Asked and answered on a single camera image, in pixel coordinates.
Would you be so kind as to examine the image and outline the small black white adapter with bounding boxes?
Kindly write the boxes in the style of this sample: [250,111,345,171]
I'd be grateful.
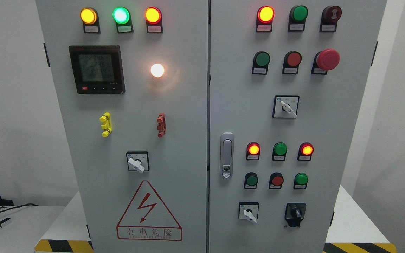
[0,217,12,228]

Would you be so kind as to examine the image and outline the green indicator top right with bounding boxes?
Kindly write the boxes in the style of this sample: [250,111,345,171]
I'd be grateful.
[288,5,308,32]

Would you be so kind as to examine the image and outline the green push button lower left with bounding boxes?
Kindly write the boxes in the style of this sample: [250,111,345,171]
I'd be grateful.
[243,172,258,189]

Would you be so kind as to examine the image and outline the red lit indicator top right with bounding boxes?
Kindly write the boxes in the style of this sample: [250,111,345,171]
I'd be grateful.
[256,5,275,33]

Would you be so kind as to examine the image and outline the red electric hazard sticker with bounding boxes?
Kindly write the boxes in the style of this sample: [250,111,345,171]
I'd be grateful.
[117,180,182,241]

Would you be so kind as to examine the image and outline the black digital power meter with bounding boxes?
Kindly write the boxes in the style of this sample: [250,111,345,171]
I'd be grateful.
[69,45,125,94]

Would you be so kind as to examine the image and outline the red indicator light middle right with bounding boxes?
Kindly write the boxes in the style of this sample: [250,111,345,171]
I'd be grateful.
[297,142,314,161]

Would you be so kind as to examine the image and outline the red emergency stop button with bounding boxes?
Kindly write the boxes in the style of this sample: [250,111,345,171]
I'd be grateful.
[311,48,340,75]

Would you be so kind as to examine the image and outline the dark red buzzer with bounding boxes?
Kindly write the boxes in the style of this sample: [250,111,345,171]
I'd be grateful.
[320,5,342,32]

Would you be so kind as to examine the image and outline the white selector switch upper right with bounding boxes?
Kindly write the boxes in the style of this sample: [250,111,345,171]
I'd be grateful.
[272,96,300,119]

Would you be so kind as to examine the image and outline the red lit indicator light left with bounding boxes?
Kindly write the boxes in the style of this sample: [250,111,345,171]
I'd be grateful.
[144,6,163,33]

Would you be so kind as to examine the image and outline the white lit lamp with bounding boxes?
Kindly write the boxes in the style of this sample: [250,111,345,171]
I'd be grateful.
[150,63,165,78]

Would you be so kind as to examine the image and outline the white selector switch left door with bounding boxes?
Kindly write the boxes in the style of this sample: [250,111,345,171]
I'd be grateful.
[126,151,150,173]

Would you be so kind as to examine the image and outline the grey cabinet door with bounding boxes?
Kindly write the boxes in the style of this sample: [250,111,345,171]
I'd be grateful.
[36,0,208,253]
[208,0,387,253]

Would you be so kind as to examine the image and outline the yellow indicator light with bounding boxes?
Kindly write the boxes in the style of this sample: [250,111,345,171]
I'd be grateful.
[80,7,100,34]

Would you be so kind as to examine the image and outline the green push button lower right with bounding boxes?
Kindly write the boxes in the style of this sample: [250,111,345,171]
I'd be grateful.
[294,173,309,190]

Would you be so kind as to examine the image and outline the white selector switch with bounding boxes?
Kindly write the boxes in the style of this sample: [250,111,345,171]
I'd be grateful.
[272,96,300,119]
[238,202,259,224]

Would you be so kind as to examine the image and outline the silver door handle lock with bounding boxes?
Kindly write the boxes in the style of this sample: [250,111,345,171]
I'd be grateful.
[220,132,234,179]

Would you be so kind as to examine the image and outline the green push button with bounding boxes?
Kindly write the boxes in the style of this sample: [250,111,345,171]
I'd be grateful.
[243,172,258,189]
[252,51,271,75]
[294,173,309,190]

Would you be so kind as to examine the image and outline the grey right cabinet door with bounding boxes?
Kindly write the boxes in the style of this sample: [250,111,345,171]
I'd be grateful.
[208,0,387,253]

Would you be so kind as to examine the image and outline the red push button lower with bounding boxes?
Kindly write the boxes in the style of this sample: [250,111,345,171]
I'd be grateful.
[268,172,284,189]

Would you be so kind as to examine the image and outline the red push button upper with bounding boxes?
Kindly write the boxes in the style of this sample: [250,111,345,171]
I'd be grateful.
[282,50,302,75]

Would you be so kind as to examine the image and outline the black cable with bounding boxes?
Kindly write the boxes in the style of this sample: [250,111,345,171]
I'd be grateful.
[0,203,38,220]

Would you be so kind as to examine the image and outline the yellow terminal connector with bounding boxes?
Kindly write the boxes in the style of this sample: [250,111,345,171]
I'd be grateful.
[99,112,113,138]

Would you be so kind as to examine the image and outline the black rotary knob switch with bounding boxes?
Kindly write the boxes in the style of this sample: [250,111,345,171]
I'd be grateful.
[284,203,307,228]

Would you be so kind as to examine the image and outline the red push button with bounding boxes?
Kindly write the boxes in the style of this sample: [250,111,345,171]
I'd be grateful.
[282,50,302,75]
[268,172,284,189]

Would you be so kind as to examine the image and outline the green lit indicator light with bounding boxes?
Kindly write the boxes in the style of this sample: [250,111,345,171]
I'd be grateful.
[112,7,133,33]

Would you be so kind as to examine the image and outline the green indicator light middle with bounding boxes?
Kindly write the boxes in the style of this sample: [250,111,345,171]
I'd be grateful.
[272,142,288,161]

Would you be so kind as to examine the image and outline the white selector switch lower right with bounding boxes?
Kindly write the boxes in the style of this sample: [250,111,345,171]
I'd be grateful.
[238,202,259,224]

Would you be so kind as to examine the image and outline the grey left cabinet door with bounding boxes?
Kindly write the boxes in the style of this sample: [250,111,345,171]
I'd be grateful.
[36,0,208,253]

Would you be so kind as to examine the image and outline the red terminal connector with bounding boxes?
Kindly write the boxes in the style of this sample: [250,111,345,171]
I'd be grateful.
[156,113,167,138]

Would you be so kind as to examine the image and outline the green push button upper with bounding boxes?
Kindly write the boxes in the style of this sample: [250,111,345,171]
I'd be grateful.
[252,51,271,75]

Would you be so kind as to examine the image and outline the red indicator light middle left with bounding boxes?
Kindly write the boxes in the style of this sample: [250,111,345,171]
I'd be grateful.
[246,142,261,161]

